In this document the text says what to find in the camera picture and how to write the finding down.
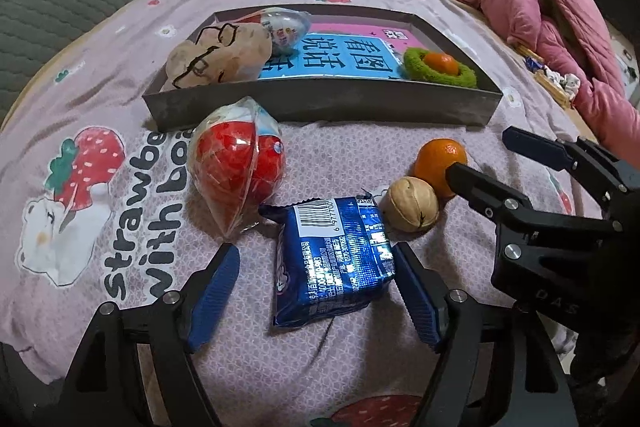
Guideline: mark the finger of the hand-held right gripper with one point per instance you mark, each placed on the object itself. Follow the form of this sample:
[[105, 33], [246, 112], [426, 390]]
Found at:
[[540, 149], [480, 192]]

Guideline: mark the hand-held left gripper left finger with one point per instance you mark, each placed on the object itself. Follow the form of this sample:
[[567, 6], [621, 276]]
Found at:
[[215, 297]]

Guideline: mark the wooden toy track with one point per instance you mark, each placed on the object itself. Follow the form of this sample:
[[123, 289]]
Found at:
[[547, 84]]

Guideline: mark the pink strawberry print blanket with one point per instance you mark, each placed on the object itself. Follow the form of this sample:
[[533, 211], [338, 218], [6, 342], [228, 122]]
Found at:
[[125, 107]]

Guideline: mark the small orange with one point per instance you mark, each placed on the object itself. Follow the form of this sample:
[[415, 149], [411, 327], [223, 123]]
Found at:
[[437, 162], [442, 63]]

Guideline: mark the pink quilt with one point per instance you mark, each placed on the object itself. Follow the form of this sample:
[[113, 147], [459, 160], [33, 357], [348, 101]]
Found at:
[[550, 37]]

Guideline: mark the white patterned cloth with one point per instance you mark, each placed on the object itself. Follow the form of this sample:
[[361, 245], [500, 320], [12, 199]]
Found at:
[[567, 83]]

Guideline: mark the blue snack packet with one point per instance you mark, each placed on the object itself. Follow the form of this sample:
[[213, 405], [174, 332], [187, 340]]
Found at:
[[330, 262]]

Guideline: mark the shallow cardboard box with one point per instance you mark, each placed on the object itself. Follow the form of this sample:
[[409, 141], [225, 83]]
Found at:
[[325, 102]]

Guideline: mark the plastic-wrapped toy egg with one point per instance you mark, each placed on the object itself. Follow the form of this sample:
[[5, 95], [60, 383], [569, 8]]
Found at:
[[287, 29], [225, 167]]

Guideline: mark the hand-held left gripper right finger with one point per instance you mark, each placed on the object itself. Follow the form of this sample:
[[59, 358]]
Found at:
[[420, 302]]

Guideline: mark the beige plush toy with glasses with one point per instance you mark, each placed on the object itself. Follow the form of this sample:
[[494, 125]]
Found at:
[[235, 52]]

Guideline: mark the walnut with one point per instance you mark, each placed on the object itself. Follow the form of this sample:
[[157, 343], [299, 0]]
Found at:
[[407, 204]]

